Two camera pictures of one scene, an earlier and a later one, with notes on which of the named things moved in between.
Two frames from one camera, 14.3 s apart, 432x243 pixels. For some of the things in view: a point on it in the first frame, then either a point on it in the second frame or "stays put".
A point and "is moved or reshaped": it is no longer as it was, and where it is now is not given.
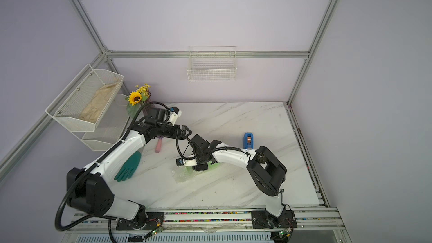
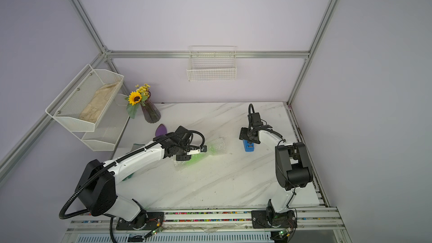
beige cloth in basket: x=91 y=111 stays put
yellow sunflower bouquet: x=136 y=99 stays put
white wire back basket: x=212 y=63 stays put
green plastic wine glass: x=210 y=166 is moved or reshaped
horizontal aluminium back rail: x=209 y=54 stays put
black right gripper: x=201 y=166 → x=244 y=135
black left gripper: x=183 y=133 → x=187 y=157
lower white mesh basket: x=111 y=125 stays put
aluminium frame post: x=80 y=12 stays put
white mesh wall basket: x=81 y=106 stays put
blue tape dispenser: x=248 y=140 stays put
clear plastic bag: x=185 y=174 is moved or reshaped
